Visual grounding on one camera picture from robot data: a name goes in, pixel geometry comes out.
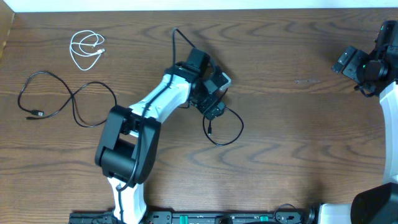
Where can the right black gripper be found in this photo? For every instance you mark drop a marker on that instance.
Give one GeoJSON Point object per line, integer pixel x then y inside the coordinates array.
{"type": "Point", "coordinates": [352, 67]}

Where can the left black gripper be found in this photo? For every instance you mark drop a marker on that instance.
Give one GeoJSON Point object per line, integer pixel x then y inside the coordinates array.
{"type": "Point", "coordinates": [206, 109]}

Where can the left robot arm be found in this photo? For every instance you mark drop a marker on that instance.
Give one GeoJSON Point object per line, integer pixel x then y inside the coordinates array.
{"type": "Point", "coordinates": [128, 145]}

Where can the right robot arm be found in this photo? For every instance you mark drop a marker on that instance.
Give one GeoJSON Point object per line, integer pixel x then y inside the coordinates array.
{"type": "Point", "coordinates": [379, 204]}

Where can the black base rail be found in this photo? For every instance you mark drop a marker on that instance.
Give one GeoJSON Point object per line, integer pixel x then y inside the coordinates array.
{"type": "Point", "coordinates": [193, 218]}

